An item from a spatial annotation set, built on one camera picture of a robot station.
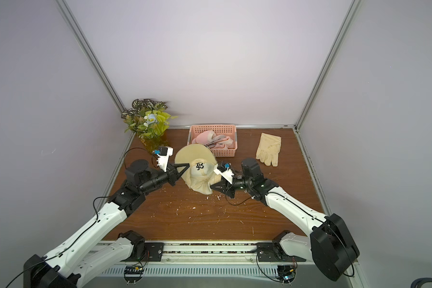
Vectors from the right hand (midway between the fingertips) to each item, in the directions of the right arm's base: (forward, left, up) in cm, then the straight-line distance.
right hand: (212, 182), depth 73 cm
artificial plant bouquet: (+34, +37, +5) cm, 51 cm away
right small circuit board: (-28, -30, -22) cm, 47 cm away
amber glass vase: (+30, +39, -12) cm, 51 cm away
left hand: (+4, +9, +7) cm, 12 cm away
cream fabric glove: (+33, -31, -20) cm, 49 cm away
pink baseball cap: (+36, +5, -14) cm, 39 cm away
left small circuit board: (-31, +32, -22) cm, 49 cm away
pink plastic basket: (+46, -6, -16) cm, 49 cm away
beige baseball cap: (+4, +6, -1) cm, 7 cm away
